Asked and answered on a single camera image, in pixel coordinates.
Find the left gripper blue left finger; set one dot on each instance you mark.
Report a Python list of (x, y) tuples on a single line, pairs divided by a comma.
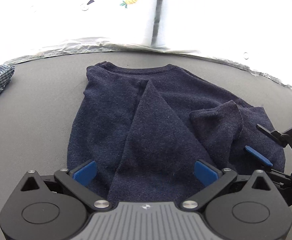
[(81, 175)]

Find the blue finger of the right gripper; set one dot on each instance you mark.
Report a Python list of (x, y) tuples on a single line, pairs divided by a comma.
[(259, 157)]

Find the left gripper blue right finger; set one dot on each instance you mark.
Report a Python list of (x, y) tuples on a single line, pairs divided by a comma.
[(210, 176)]

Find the navy blue knit sweater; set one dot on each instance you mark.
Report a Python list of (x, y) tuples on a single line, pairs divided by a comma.
[(146, 128)]

